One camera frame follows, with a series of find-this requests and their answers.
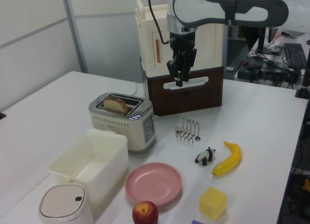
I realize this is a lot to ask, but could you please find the white toaster cable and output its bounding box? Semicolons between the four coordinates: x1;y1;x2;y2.
132;81;144;98

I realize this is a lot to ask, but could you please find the cream chrome toaster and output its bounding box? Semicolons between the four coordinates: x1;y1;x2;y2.
88;92;157;154

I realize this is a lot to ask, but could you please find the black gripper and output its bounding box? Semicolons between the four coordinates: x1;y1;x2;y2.
166;31;197;87

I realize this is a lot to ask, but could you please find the small white trash can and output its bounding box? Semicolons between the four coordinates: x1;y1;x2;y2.
37;184;94;224

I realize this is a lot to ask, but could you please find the metal toast rack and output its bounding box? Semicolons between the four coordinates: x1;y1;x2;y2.
174;118;202;143

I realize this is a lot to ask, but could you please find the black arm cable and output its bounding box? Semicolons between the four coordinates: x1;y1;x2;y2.
148;0;175;45

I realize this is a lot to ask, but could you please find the orange cabinet door handle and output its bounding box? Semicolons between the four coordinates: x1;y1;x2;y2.
155;39;161;64

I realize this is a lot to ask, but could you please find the black monitor stand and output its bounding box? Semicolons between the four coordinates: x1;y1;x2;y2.
255;27;275;55

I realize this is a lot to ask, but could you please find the black keyboard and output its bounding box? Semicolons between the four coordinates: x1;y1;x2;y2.
282;43;307;70

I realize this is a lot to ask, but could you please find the toast slice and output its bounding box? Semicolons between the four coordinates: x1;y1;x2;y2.
102;95;130;113

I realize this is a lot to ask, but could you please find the black pole clamp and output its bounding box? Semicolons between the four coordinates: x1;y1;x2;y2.
294;69;310;99

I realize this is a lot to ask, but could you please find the white drawer handle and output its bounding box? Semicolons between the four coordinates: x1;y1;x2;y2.
163;76;209;90

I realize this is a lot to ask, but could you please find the brown drawer box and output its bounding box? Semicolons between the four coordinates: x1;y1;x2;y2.
147;65;224;117

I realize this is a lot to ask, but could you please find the yellow foam cube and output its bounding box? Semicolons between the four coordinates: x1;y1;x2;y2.
199;186;228;221

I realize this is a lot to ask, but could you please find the white plastic container box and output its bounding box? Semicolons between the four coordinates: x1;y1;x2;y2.
48;128;129;210

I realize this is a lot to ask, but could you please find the tangle of black cables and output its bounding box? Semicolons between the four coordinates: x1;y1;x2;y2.
242;51;302;89

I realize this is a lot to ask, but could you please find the panda figurine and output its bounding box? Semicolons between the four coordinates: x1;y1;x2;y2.
195;147;217;166

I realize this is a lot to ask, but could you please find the pink plate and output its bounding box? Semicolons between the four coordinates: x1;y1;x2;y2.
124;162;183;208

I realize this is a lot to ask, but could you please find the cream mini cabinet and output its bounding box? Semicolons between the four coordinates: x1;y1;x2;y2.
134;0;225;77

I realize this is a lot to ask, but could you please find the red apple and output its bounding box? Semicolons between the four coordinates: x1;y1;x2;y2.
132;200;159;224

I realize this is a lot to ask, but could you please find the yellow banana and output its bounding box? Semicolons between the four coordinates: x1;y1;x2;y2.
211;141;242;178

